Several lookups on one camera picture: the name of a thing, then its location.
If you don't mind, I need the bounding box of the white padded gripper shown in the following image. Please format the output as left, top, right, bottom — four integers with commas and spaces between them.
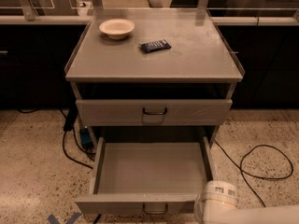
193, 180, 238, 224

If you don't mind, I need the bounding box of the grey drawer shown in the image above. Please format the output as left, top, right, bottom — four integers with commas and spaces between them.
76, 137, 215, 215
77, 99, 232, 126

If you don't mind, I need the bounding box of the grey drawer cabinet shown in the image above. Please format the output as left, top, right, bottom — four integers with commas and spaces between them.
66, 8, 244, 141

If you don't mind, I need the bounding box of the black floor cable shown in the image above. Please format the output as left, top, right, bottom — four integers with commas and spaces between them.
214, 139, 294, 208
16, 105, 96, 170

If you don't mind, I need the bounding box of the black floor cable left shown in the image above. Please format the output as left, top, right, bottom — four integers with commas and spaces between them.
16, 105, 96, 170

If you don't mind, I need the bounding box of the dark blue snack packet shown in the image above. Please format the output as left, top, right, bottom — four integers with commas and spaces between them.
139, 39, 171, 53

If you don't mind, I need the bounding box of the black floor cable right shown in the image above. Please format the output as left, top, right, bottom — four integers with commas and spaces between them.
214, 139, 294, 208

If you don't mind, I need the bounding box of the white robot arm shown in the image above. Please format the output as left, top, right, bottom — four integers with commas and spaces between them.
193, 180, 299, 224

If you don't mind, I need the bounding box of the grey top drawer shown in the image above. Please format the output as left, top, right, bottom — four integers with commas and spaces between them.
77, 99, 232, 126

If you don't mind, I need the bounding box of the white bowl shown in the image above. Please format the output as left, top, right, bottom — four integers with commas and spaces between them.
99, 19, 135, 40

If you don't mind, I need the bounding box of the blue power adapter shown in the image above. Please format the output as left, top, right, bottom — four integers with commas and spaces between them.
79, 128, 93, 148

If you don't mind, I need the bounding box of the long background counter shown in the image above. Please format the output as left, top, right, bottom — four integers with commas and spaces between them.
0, 9, 299, 26

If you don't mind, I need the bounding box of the blue tape cross mark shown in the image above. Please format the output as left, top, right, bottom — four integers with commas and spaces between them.
47, 212, 81, 224

